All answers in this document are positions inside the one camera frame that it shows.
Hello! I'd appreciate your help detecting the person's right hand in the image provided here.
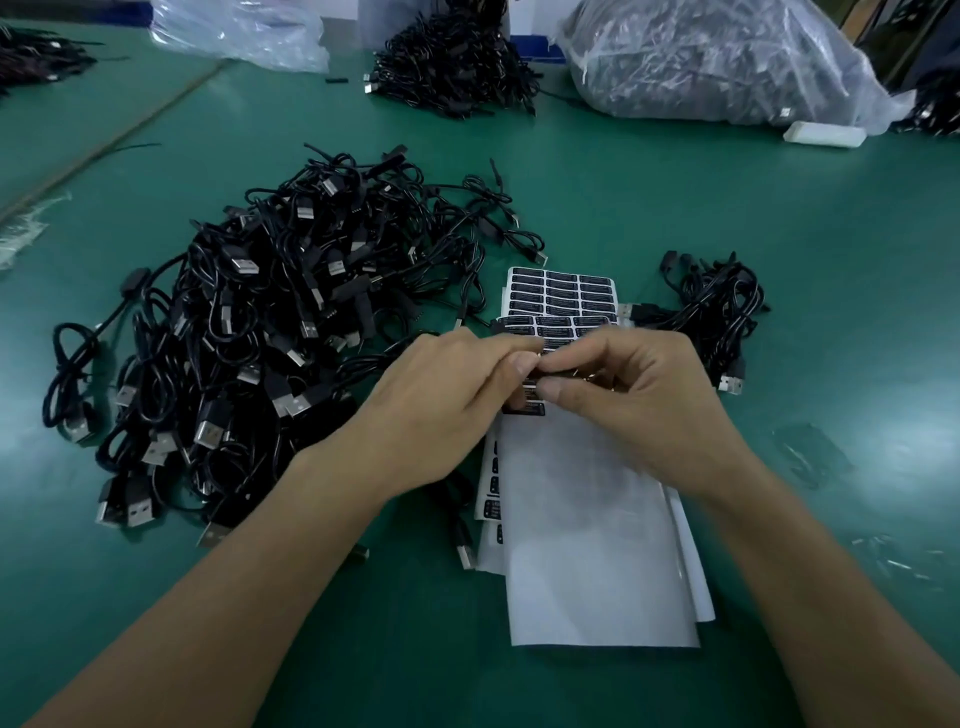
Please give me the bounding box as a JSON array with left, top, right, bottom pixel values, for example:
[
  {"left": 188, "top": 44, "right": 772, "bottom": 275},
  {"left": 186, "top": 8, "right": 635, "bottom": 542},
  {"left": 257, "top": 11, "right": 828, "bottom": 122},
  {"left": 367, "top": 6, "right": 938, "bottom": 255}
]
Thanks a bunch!
[{"left": 535, "top": 327, "right": 759, "bottom": 504}]

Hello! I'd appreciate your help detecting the person's left hand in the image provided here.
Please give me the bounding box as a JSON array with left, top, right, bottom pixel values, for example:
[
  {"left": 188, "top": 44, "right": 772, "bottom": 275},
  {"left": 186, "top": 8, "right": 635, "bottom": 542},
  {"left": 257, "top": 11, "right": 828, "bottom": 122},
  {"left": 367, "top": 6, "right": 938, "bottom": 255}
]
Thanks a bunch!
[{"left": 315, "top": 328, "right": 547, "bottom": 501}]

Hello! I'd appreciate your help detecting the black usb cable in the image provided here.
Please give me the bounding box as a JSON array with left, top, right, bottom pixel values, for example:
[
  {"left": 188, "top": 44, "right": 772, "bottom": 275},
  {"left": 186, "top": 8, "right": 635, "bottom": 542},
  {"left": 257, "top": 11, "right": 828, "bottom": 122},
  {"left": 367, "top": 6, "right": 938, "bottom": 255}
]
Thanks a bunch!
[{"left": 491, "top": 318, "right": 601, "bottom": 410}]

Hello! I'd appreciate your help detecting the person's right forearm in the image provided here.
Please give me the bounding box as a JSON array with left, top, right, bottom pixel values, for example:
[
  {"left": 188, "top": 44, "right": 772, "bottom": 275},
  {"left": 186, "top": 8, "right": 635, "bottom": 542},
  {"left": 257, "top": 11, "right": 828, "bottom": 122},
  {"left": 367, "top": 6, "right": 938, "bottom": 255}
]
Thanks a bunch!
[{"left": 697, "top": 461, "right": 960, "bottom": 728}]

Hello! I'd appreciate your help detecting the person's left forearm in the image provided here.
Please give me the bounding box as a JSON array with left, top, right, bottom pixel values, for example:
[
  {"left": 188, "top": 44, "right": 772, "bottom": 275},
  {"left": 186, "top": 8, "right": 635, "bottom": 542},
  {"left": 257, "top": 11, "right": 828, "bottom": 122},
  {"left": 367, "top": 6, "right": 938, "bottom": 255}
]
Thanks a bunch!
[{"left": 22, "top": 446, "right": 406, "bottom": 728}]

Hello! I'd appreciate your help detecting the sheet of black labels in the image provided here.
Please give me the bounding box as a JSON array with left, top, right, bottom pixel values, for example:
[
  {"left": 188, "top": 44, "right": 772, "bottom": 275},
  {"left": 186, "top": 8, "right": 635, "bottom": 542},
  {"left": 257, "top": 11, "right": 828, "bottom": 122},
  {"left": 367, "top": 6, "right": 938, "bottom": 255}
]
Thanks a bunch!
[{"left": 498, "top": 266, "right": 621, "bottom": 354}]

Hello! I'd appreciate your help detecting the white backing paper sheet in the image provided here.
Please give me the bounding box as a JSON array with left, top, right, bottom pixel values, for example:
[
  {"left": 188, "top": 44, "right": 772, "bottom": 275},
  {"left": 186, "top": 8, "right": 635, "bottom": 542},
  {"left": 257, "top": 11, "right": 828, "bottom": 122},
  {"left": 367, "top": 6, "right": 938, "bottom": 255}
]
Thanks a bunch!
[{"left": 496, "top": 405, "right": 702, "bottom": 649}]

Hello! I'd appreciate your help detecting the blue bin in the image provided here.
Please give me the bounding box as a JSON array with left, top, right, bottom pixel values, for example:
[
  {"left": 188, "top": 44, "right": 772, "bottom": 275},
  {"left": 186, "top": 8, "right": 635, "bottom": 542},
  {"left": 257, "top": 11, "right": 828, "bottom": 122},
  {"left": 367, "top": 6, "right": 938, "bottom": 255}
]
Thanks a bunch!
[{"left": 510, "top": 33, "right": 567, "bottom": 61}]

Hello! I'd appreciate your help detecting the white rectangular block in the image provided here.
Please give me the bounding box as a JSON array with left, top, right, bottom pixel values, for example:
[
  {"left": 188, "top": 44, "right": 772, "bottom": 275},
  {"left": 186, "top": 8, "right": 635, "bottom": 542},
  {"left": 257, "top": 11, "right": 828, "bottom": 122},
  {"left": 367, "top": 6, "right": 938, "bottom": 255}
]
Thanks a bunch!
[{"left": 783, "top": 120, "right": 868, "bottom": 149}]

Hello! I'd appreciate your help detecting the empty clear plastic bag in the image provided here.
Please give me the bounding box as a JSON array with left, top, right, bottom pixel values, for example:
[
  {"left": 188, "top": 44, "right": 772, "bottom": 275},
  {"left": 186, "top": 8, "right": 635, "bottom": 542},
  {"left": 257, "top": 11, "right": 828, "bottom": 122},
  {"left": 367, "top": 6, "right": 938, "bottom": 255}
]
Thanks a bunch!
[{"left": 150, "top": 0, "right": 331, "bottom": 75}]

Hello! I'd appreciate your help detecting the clear plastic scrap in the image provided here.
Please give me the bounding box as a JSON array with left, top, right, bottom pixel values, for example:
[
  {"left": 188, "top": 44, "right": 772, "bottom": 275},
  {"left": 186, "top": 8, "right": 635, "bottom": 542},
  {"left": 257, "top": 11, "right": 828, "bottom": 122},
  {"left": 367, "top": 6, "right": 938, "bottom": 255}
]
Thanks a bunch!
[{"left": 0, "top": 196, "right": 70, "bottom": 271}]

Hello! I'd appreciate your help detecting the small bundle of black cables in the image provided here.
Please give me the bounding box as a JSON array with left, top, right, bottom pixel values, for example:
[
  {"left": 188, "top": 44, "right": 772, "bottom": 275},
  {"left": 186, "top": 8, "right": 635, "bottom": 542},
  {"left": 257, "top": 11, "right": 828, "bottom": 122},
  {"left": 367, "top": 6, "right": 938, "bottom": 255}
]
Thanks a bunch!
[{"left": 618, "top": 251, "right": 771, "bottom": 396}]

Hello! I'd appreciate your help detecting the large pile of black usb cables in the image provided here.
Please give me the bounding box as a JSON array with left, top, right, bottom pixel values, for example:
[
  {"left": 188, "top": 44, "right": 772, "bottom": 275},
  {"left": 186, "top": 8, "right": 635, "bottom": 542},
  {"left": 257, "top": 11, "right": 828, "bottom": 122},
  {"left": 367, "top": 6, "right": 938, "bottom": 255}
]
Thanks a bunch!
[{"left": 42, "top": 144, "right": 549, "bottom": 549}]

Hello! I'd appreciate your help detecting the distant heap of black cables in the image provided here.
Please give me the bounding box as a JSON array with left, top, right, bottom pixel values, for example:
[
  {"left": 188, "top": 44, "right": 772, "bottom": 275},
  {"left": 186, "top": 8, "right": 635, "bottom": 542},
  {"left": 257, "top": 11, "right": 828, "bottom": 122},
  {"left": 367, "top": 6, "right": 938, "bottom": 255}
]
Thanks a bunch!
[{"left": 363, "top": 3, "right": 543, "bottom": 119}]

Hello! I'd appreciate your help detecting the clear bag of black cables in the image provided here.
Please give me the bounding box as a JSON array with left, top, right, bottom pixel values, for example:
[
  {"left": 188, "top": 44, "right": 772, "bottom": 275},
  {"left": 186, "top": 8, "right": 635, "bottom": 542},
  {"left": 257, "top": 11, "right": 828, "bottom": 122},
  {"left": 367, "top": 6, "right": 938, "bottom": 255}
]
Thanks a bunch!
[{"left": 558, "top": 0, "right": 912, "bottom": 136}]

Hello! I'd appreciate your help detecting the heap of dark cables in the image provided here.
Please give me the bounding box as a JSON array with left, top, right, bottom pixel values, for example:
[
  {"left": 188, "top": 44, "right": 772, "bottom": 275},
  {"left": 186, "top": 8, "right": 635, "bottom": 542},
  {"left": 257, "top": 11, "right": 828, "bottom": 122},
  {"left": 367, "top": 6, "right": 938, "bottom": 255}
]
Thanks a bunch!
[{"left": 0, "top": 22, "right": 102, "bottom": 95}]

